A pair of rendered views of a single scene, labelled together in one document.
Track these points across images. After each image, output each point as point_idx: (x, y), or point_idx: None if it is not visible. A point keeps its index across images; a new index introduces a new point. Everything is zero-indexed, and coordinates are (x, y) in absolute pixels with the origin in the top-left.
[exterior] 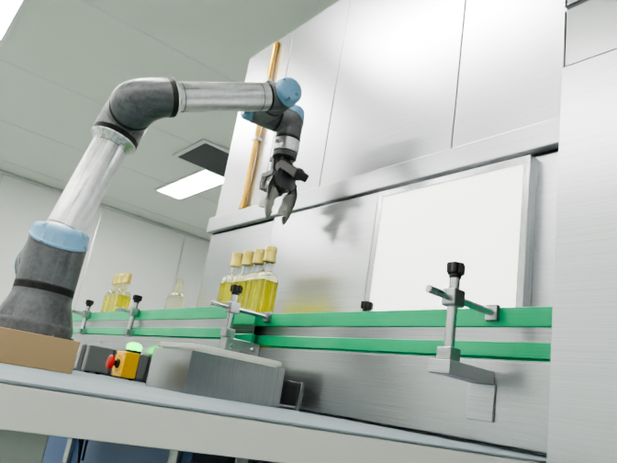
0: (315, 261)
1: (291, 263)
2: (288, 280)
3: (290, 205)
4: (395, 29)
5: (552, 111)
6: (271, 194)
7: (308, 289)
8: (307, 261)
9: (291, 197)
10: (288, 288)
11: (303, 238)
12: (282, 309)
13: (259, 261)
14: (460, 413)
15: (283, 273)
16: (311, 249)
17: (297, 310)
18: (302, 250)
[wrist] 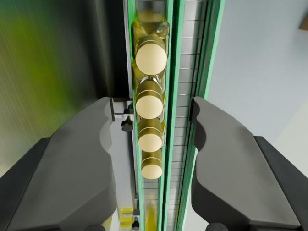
0: (23, 1)
1: (54, 108)
2: (69, 89)
3: (69, 143)
4: None
5: None
6: (253, 156)
7: (61, 11)
8: (34, 45)
9: (45, 200)
10: (74, 78)
11: (1, 112)
12: (87, 74)
13: (154, 84)
14: None
15: (69, 118)
16: (8, 38)
17: (79, 33)
18: (25, 87)
